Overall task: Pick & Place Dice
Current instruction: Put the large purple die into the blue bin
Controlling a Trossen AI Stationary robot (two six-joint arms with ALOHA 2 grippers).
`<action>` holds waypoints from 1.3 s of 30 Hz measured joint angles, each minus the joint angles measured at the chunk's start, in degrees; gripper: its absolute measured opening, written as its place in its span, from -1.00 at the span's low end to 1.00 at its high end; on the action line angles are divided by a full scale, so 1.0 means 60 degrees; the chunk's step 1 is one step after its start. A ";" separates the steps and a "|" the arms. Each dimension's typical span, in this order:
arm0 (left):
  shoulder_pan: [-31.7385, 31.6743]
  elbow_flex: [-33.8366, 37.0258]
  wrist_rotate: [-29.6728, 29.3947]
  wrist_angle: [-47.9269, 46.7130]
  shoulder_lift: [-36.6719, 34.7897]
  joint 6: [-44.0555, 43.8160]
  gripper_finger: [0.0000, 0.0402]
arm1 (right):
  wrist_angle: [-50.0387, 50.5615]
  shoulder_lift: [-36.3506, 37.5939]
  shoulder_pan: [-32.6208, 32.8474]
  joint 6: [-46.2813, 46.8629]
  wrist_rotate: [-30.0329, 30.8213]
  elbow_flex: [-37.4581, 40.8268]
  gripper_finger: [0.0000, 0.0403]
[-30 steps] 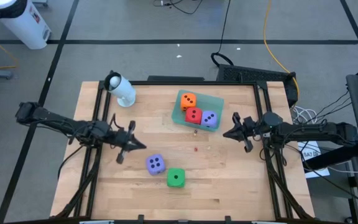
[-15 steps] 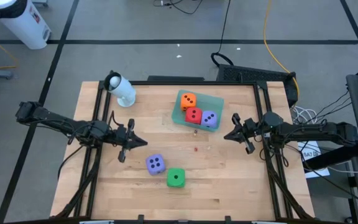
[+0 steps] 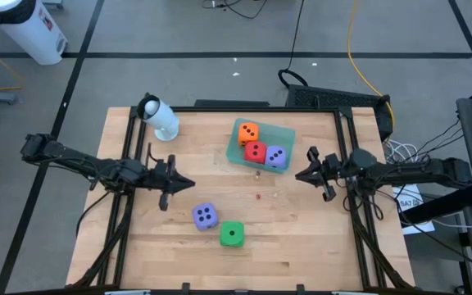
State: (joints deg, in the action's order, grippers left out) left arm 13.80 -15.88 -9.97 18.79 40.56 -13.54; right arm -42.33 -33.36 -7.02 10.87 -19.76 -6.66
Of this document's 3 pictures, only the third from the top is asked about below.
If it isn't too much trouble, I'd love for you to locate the yellow floor cable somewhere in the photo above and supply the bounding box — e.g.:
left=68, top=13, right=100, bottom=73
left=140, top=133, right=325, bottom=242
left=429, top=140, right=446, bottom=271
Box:
left=346, top=0, right=397, bottom=128
left=0, top=32, right=26, bottom=92

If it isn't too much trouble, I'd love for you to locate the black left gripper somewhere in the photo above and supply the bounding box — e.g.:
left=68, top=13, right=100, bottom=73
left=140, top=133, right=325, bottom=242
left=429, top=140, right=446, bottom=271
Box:
left=150, top=154, right=197, bottom=212

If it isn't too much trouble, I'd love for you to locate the black floor cable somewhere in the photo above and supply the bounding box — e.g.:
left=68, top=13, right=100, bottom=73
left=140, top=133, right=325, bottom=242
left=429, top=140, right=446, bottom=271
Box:
left=277, top=0, right=309, bottom=89

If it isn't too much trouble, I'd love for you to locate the large orange foam die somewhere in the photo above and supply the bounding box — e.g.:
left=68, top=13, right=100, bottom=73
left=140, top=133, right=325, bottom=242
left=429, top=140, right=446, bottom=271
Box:
left=238, top=122, right=261, bottom=148

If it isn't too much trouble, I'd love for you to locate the large white cylinder black band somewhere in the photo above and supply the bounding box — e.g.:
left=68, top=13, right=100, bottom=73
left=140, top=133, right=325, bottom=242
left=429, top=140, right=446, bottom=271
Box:
left=0, top=0, right=69, bottom=66

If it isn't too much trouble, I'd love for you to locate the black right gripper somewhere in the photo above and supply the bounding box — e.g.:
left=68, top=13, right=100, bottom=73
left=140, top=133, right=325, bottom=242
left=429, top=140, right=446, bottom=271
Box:
left=295, top=146, right=343, bottom=202

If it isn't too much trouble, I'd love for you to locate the black cable bundle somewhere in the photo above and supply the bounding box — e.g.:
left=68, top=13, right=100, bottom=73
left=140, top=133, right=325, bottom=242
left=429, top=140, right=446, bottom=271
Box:
left=202, top=0, right=269, bottom=20

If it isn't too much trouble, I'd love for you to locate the black aluminium table frame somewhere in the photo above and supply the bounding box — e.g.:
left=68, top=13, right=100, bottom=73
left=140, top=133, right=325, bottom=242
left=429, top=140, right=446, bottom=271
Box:
left=71, top=105, right=416, bottom=295

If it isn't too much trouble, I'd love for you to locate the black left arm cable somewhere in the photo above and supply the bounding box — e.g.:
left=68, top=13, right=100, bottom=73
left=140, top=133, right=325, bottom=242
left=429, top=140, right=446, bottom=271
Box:
left=75, top=188, right=114, bottom=238

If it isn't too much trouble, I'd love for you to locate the white cable bundle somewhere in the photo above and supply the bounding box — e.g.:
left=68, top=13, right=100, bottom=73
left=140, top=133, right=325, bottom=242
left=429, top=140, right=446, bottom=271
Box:
left=383, top=138, right=421, bottom=165

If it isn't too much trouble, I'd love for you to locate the teal plastic bin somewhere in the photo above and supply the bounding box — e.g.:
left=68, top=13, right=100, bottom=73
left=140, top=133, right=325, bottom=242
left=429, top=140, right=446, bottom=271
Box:
left=226, top=117, right=297, bottom=175

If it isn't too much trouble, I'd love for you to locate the black beam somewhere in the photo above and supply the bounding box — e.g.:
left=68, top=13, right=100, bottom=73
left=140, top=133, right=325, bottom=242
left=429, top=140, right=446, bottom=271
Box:
left=399, top=183, right=472, bottom=225

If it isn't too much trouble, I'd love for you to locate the large red foam die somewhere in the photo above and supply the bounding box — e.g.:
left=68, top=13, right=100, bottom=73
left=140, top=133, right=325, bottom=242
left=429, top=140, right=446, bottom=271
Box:
left=243, top=141, right=268, bottom=165

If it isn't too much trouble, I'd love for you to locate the large purple foam die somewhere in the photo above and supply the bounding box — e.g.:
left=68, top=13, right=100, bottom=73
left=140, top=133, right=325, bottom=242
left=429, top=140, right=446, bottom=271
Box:
left=191, top=202, right=220, bottom=232
left=264, top=145, right=288, bottom=170

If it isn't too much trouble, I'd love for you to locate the large green foam die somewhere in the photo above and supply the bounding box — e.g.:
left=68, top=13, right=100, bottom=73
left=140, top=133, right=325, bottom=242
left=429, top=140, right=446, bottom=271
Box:
left=219, top=220, right=246, bottom=248

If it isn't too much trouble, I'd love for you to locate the white paper sheet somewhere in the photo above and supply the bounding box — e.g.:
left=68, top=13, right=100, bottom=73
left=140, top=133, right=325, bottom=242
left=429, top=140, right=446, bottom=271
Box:
left=391, top=184, right=437, bottom=237

